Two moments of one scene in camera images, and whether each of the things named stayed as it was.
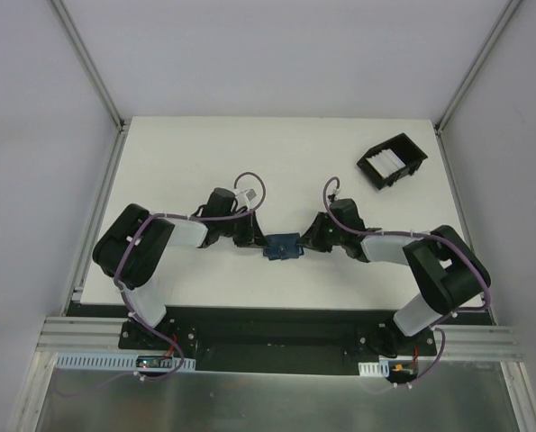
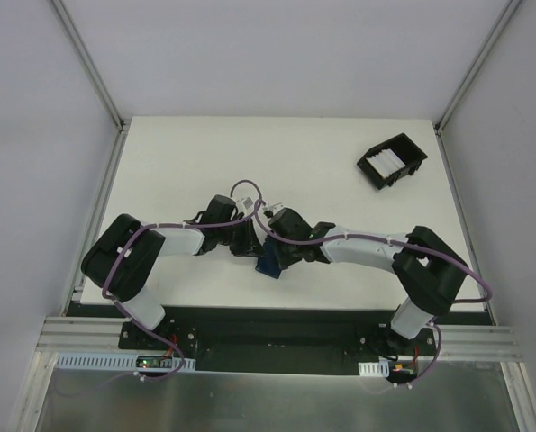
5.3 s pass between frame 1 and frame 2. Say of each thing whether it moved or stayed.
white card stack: stayed
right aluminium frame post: stayed
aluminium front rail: stayed
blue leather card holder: moved
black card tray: stayed
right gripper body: moved
